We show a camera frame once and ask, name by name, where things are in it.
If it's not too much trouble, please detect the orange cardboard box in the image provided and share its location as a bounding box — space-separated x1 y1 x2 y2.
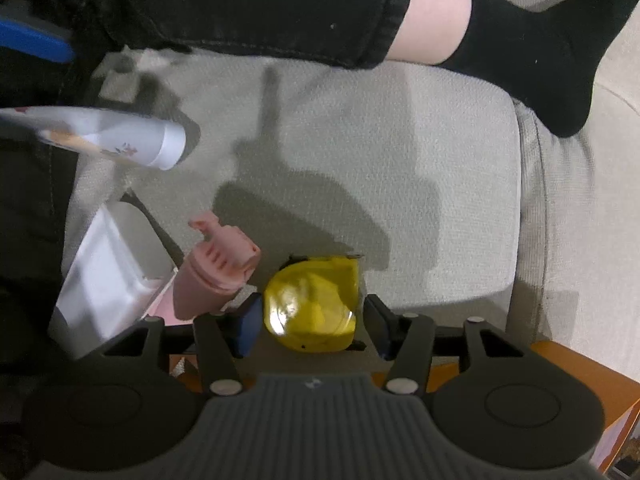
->
169 341 639 474

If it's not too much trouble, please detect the beige sofa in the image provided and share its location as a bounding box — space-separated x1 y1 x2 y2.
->
62 16 639 377

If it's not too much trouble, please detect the white tube bottle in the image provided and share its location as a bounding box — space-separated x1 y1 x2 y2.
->
1 106 186 170

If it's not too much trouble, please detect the white box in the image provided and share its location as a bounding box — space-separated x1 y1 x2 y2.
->
50 202 176 360

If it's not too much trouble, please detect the yellow plastic packet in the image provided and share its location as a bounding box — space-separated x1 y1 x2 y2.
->
262 255 361 353

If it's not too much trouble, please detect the left leg black sock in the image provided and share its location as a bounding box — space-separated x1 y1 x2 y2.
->
0 0 640 139

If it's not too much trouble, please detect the pink handheld fan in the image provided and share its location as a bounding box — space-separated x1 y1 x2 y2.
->
172 211 262 321

